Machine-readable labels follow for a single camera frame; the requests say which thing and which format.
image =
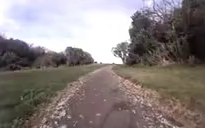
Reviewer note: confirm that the tall dark trees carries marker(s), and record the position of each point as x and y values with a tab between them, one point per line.
170	33

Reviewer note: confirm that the grass verge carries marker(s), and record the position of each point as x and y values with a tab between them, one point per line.
176	81
20	86

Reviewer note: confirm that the grey asphalt path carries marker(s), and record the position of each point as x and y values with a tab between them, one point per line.
101	100

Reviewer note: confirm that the row of dark bushes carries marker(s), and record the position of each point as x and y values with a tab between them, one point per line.
40	55

